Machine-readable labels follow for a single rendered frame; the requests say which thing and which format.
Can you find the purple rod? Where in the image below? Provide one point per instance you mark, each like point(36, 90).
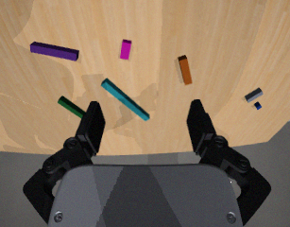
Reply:
point(54, 51)

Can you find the dark green rod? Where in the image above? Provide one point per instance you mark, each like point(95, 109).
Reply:
point(70, 106)

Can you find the turquoise rod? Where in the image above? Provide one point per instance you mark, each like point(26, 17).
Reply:
point(126, 100)

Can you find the orange rod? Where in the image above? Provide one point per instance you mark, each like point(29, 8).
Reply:
point(185, 70)

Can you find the grey rod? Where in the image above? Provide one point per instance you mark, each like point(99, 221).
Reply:
point(253, 95)

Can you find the small magenta block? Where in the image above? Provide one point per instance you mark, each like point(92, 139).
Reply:
point(126, 44)

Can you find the small blue cube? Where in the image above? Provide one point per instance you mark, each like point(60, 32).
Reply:
point(258, 105)

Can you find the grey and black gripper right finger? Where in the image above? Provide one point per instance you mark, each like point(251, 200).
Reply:
point(213, 149)

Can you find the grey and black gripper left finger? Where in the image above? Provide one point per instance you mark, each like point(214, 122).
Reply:
point(38, 189)

